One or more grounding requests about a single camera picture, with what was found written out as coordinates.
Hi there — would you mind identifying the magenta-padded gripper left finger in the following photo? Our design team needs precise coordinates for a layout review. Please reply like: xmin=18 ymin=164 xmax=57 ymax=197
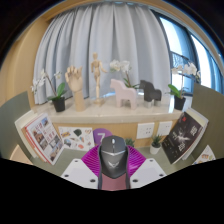
xmin=60 ymin=144 xmax=102 ymax=190

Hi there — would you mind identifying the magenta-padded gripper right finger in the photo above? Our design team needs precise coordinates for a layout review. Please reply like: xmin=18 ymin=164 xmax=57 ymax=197
xmin=126 ymin=144 xmax=168 ymax=190

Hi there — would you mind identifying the grey computer mouse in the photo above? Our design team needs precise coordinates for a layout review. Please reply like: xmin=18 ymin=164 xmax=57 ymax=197
xmin=99 ymin=134 xmax=129 ymax=179

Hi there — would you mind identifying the small succulent in white pot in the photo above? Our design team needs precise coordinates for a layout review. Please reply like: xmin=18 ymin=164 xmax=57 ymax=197
xmin=125 ymin=137 xmax=136 ymax=148
xmin=149 ymin=133 xmax=164 ymax=156

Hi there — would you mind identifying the white sticker sheet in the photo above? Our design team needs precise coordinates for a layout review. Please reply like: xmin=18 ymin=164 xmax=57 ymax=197
xmin=58 ymin=126 xmax=96 ymax=152

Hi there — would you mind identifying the round purple sticker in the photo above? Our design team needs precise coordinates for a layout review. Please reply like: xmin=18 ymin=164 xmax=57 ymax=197
xmin=92 ymin=127 xmax=114 ymax=146

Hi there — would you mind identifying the red and white magazine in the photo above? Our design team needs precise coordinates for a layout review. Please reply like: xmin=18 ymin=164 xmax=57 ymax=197
xmin=21 ymin=112 xmax=65 ymax=166

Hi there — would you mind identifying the black book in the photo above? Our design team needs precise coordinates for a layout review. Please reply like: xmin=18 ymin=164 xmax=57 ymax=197
xmin=161 ymin=111 xmax=205 ymax=165

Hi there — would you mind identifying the food sticker sheet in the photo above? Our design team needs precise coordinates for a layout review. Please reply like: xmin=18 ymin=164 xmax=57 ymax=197
xmin=192 ymin=144 xmax=217 ymax=166

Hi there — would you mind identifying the white stone ledge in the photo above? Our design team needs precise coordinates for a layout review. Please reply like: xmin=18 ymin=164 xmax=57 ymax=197
xmin=31 ymin=96 xmax=194 ymax=125

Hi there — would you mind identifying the white orchid in black pot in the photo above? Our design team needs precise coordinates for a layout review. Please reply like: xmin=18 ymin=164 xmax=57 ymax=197
xmin=30 ymin=68 xmax=68 ymax=113
xmin=109 ymin=59 xmax=141 ymax=90
xmin=167 ymin=62 xmax=202 ymax=111

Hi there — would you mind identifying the black horse figurine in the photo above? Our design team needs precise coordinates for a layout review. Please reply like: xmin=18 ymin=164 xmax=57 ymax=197
xmin=139 ymin=79 xmax=163 ymax=108

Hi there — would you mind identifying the pink horse figurine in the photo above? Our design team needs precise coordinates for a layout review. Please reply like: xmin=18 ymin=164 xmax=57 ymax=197
xmin=109 ymin=78 xmax=139 ymax=111

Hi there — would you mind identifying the wooden hand model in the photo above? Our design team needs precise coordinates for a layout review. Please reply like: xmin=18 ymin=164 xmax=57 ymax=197
xmin=64 ymin=65 xmax=87 ymax=113

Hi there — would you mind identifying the wooden artist mannequin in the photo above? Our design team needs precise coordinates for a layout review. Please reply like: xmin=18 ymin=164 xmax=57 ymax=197
xmin=90 ymin=52 xmax=108 ymax=107

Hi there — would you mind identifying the grey curtain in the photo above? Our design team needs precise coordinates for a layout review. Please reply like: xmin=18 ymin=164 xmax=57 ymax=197
xmin=33 ymin=2 xmax=172 ymax=105

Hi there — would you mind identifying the white wall socket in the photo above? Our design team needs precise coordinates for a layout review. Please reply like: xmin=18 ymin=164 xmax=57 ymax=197
xmin=136 ymin=122 xmax=156 ymax=140
xmin=156 ymin=120 xmax=174 ymax=137

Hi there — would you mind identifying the window with dark frame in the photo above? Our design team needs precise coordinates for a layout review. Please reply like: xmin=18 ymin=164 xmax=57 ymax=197
xmin=156 ymin=13 xmax=224 ymax=101

